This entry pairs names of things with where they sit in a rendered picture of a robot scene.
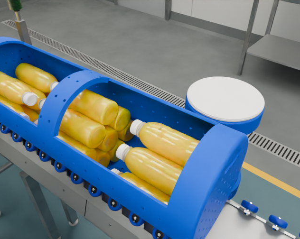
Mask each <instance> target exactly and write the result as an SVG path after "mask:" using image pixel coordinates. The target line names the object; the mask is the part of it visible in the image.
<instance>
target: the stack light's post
mask: <svg viewBox="0 0 300 239"><path fill-rule="evenodd" d="M15 23H16V27H17V30H18V33H19V37H20V40H21V41H22V42H24V43H27V44H29V45H32V43H31V40H30V36H29V33H28V29H27V25H26V22H25V20H23V19H22V20H21V21H18V20H15Z"/></svg>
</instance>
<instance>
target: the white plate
mask: <svg viewBox="0 0 300 239"><path fill-rule="evenodd" d="M187 99H188V102H189V103H190V105H191V106H192V107H193V108H194V109H195V110H196V111H198V112H199V113H201V114H203V115H204V116H207V117H209V118H212V119H215V120H219V121H226V122H240V121H246V120H250V119H253V118H255V117H256V116H258V115H259V114H260V113H261V112H262V110H263V108H264V98H263V96H262V95H261V93H260V92H259V91H258V90H257V89H256V88H254V87H253V86H251V85H250V84H248V83H246V82H243V81H241V80H238V79H234V78H229V77H208V78H204V79H201V80H198V81H196V82H195V83H193V84H192V85H191V86H190V87H189V89H188V91H187Z"/></svg>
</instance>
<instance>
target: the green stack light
mask: <svg viewBox="0 0 300 239"><path fill-rule="evenodd" d="M7 3H8V7H9V9H10V10H19V9H22V8H23V6H22V3H21V0H7Z"/></svg>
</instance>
